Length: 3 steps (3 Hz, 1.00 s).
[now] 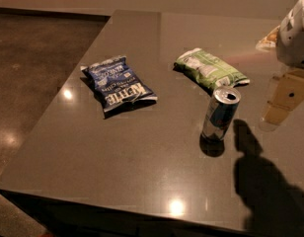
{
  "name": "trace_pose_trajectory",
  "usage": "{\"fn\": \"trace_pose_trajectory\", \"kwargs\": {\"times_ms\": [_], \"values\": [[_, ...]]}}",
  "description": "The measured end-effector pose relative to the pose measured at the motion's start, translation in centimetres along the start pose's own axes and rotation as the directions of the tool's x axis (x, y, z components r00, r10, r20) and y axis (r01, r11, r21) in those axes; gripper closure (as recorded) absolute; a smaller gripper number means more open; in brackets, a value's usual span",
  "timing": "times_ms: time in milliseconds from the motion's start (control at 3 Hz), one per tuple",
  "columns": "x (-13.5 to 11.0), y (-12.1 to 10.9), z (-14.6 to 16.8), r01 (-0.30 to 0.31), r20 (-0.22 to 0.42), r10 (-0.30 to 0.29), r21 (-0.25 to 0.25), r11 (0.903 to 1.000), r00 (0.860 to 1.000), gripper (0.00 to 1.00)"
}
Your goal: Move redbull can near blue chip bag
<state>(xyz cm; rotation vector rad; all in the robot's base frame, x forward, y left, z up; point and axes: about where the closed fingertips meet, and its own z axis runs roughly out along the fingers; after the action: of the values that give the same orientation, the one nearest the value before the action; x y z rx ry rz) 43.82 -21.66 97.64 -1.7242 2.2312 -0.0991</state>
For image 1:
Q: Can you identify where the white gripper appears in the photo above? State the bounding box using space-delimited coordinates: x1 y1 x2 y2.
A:
263 0 304 126

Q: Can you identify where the silver blue redbull can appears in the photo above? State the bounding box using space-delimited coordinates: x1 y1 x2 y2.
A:
201 86 241 142

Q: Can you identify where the brown snack item on table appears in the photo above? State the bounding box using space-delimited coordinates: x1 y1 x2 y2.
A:
256 27 279 51

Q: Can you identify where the blue chip bag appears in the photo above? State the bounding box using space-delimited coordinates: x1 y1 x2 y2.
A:
81 55 158 113

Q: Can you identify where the green chip bag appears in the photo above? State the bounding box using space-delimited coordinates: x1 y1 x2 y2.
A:
174 48 250 91

